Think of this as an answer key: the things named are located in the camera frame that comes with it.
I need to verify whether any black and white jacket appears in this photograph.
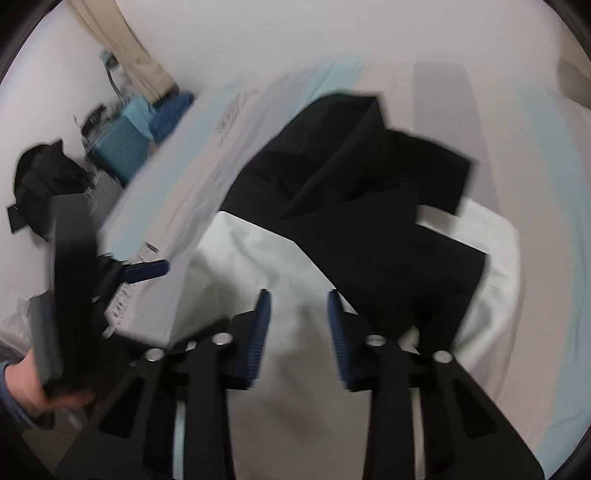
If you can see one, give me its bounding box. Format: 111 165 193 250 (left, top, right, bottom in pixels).
170 91 525 480

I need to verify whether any left beige curtain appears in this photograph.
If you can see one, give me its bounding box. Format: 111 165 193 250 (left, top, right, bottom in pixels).
67 0 177 104

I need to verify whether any teal suitcase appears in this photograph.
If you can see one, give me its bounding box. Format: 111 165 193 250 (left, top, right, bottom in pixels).
81 96 155 186

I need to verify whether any left hand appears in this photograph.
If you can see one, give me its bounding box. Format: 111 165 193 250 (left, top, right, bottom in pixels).
4 349 95 418

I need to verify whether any striped bed sheet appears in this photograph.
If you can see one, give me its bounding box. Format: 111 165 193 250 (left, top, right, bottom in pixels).
106 64 590 479

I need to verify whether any blue clothes pile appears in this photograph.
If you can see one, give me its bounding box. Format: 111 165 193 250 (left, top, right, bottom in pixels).
149 92 195 144

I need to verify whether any black bag on chair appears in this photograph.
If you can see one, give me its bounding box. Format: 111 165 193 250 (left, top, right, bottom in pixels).
7 139 92 239

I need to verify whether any grey suitcase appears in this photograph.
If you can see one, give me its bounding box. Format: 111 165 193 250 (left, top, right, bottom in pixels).
86 171 124 228

